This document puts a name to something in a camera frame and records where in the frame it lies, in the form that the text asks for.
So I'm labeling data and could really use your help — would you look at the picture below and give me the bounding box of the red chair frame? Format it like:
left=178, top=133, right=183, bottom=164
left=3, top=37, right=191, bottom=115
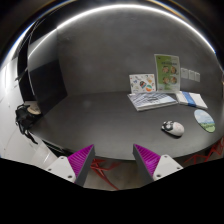
left=90, top=158, right=120, bottom=190

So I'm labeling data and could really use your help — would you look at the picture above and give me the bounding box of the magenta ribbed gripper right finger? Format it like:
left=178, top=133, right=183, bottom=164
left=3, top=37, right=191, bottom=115
left=133, top=144, right=182, bottom=185

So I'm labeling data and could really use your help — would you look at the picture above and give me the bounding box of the white wall socket panel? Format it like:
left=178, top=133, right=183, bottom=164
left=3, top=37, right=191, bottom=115
left=181, top=68, right=200, bottom=82

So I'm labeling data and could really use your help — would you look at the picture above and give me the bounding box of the green poster with faces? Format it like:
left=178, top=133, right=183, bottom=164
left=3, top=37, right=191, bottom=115
left=154, top=54, right=180, bottom=93

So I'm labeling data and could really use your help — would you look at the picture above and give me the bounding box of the beige hat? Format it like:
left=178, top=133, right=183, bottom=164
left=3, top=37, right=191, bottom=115
left=27, top=105, right=41, bottom=115

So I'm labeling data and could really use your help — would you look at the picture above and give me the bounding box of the white blue booklet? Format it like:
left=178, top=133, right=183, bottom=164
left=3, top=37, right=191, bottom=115
left=176, top=91, right=207, bottom=109

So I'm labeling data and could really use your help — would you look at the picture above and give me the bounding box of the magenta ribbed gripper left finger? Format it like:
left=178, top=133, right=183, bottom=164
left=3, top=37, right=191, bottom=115
left=46, top=145, right=95, bottom=186

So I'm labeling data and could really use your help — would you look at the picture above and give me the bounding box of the white and black computer mouse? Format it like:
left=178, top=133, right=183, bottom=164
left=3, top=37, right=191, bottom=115
left=161, top=121, right=184, bottom=137

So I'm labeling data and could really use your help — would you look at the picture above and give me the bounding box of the white cartoon sticker card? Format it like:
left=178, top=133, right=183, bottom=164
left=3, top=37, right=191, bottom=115
left=129, top=74, right=156, bottom=93

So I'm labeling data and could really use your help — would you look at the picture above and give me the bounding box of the round landscape mouse pad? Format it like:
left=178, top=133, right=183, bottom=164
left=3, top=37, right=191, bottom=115
left=194, top=109, right=216, bottom=133

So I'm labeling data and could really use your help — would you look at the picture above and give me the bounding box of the black shelf cabinet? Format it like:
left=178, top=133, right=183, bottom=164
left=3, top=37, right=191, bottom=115
left=17, top=18, right=67, bottom=114

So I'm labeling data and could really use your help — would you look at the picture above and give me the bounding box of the red chair at right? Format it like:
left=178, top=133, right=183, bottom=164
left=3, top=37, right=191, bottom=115
left=186, top=136, right=224, bottom=164

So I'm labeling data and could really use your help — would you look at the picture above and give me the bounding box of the striped blue white book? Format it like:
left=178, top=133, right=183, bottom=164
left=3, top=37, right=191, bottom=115
left=128, top=92, right=177, bottom=111

